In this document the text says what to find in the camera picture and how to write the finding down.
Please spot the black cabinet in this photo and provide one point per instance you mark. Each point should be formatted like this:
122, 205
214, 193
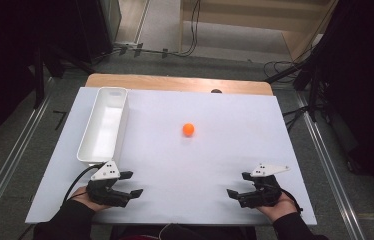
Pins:
81, 26

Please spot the white power strip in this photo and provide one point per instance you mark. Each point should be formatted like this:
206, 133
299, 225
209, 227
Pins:
126, 44

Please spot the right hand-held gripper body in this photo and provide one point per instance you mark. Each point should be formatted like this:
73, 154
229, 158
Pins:
263, 193

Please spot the black metal stand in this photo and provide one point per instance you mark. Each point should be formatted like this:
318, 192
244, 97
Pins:
308, 73

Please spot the wooden shelf unit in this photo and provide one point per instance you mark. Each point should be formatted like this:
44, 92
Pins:
241, 20

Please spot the small dark knob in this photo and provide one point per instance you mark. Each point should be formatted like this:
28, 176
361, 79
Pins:
216, 91

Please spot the white plastic bin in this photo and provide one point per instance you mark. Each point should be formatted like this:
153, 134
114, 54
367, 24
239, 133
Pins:
103, 130

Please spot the white board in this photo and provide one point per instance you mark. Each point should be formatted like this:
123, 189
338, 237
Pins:
191, 173

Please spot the person's right hand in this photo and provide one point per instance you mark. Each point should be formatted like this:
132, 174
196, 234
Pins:
280, 208

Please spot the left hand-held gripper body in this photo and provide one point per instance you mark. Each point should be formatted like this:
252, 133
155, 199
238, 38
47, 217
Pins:
103, 193

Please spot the orange ball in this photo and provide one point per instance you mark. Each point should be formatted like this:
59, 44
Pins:
188, 129

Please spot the person's dark clothed lap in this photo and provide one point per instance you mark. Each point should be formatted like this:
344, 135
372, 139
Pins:
191, 233

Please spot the metal floor rail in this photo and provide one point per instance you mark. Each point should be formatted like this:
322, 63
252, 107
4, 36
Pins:
328, 166
8, 160

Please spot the person's left hand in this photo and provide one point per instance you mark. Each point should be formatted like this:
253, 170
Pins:
81, 200

